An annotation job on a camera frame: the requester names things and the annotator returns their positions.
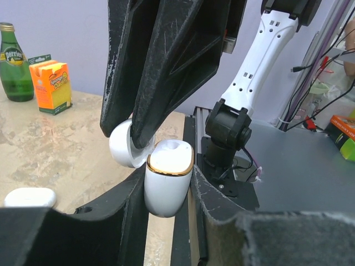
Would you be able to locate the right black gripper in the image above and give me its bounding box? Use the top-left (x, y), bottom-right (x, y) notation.
top-left (131, 0), bottom-right (247, 149)

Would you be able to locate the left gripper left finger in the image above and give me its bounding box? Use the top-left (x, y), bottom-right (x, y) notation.
top-left (1, 167), bottom-right (148, 265)

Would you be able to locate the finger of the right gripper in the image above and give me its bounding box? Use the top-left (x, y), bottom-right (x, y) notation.
top-left (100, 1), bottom-right (160, 137)

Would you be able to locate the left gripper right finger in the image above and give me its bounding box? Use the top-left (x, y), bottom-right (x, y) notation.
top-left (191, 166), bottom-right (354, 265)

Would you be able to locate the white gold-rimmed charging case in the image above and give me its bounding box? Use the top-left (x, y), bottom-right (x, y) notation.
top-left (109, 119), bottom-right (194, 218)

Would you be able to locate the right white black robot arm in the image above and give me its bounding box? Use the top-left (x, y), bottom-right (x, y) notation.
top-left (100, 1), bottom-right (320, 168)

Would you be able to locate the orange sponge pack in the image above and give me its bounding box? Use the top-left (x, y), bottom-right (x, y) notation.
top-left (28, 54), bottom-right (72, 115)

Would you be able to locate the green Perrier bottle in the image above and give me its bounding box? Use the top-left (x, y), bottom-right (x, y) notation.
top-left (1, 22), bottom-right (34, 102)

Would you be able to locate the orange green box background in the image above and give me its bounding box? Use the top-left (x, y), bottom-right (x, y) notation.
top-left (325, 115), bottom-right (355, 162)

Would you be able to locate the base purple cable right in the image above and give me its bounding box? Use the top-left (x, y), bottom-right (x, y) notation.
top-left (244, 155), bottom-right (264, 185)

